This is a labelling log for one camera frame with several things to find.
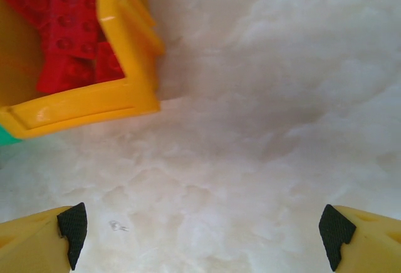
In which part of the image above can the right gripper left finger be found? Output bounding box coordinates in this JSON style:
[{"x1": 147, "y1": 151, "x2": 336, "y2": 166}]
[{"x1": 0, "y1": 202, "x2": 87, "y2": 273}]

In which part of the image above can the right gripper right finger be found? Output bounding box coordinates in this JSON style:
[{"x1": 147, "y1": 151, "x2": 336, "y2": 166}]
[{"x1": 318, "y1": 203, "x2": 401, "y2": 273}]

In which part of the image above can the green plastic bin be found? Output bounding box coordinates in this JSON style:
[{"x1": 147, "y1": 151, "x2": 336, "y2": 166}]
[{"x1": 0, "y1": 122, "x2": 23, "y2": 147}]

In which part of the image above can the orange plastic bin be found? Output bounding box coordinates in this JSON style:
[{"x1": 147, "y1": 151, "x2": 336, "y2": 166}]
[{"x1": 0, "y1": 0, "x2": 165, "y2": 139}]

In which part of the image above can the small red lego brick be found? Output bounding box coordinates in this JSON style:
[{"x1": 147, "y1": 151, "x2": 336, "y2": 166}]
[{"x1": 93, "y1": 41, "x2": 126, "y2": 83}]

